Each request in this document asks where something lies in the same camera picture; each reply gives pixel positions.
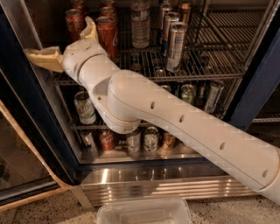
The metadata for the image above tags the clear plastic bin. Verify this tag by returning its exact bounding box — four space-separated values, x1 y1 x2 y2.
96 197 193 224

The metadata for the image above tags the clear plastic water bottle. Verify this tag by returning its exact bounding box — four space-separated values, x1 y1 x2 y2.
130 0 151 49

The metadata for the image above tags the silver energy drink can back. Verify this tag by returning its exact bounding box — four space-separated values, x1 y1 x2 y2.
156 2 172 46

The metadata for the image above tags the red can bottom shelf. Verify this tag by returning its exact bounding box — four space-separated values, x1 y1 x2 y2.
99 129 115 151

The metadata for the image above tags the open glass fridge door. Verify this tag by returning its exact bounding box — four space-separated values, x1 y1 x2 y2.
0 74 71 212

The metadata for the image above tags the brown gold can bottom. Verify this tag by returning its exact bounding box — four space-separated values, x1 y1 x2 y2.
162 131 176 151

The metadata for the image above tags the blue soda can right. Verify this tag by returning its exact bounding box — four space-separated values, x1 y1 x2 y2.
160 85 172 93

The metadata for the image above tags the silver can bottom left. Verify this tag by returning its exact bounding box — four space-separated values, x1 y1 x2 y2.
80 129 96 152

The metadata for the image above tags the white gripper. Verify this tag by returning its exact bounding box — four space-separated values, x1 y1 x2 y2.
24 16 107 83

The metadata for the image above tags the middle wire fridge shelf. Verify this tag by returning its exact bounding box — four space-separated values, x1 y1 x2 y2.
57 78 243 130

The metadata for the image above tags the copper can top shelf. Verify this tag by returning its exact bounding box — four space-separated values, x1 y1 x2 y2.
178 0 192 24

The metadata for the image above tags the white green soda can left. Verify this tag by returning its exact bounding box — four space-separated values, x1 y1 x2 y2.
74 91 96 125

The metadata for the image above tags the blue fridge centre post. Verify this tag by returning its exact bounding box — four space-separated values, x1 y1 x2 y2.
223 15 280 130

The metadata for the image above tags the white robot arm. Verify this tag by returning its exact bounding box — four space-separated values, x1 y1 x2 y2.
24 17 280 204

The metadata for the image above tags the stainless steel fridge base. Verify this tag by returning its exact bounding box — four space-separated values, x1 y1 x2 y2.
80 157 254 206

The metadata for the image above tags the red coke can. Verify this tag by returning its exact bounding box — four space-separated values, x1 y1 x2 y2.
65 9 85 42
99 7 118 21
101 0 117 9
70 0 88 16
96 17 118 60

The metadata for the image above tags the silver energy drink can middle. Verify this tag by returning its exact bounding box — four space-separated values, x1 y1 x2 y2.
161 12 180 57

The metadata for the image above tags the silver slim can middle shelf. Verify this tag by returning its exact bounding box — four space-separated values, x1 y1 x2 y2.
203 80 224 114

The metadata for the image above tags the silver energy drink can front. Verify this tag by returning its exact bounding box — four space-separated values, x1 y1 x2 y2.
165 22 187 73

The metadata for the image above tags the silver energy drink can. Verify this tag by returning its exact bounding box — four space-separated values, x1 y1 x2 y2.
165 22 187 73
161 12 180 57
156 2 172 46

